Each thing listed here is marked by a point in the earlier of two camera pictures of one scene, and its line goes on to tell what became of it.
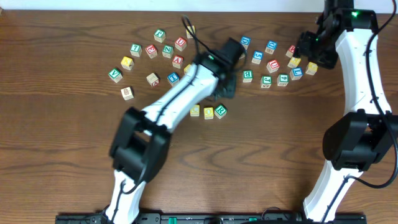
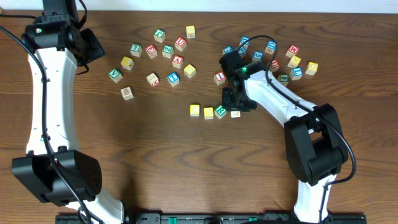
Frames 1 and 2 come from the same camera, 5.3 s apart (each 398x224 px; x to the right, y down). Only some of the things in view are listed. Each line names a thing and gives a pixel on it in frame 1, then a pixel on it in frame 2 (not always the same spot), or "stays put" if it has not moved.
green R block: [220, 111] stays put
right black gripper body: [306, 45] -> [232, 101]
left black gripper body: [226, 90] -> [94, 47]
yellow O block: [208, 112] stays put
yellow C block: [194, 111] stays put
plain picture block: [127, 93] stays put
